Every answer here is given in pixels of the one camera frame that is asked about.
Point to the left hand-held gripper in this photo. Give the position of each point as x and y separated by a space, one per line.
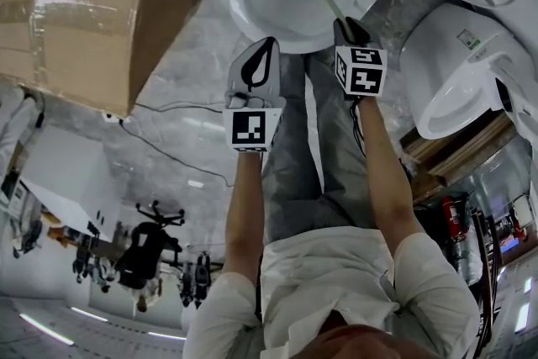
248 128

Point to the brown wooden pallet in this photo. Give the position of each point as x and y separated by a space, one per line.
458 155

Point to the person's white shirt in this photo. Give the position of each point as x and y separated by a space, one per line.
336 286

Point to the person's left forearm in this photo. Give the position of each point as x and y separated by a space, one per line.
246 214

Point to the person's right forearm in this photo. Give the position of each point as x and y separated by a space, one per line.
386 181

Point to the red fire extinguisher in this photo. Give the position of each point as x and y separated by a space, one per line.
452 218

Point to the large brown cardboard box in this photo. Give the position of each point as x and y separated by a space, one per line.
84 38

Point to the black office chair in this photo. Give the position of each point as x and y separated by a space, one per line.
145 252

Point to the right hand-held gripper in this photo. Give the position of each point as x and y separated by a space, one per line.
365 71

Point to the white smart toilet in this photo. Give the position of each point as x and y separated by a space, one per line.
445 54

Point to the person's grey trousers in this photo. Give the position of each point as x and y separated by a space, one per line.
294 164

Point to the white power strip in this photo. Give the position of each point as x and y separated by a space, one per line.
111 117

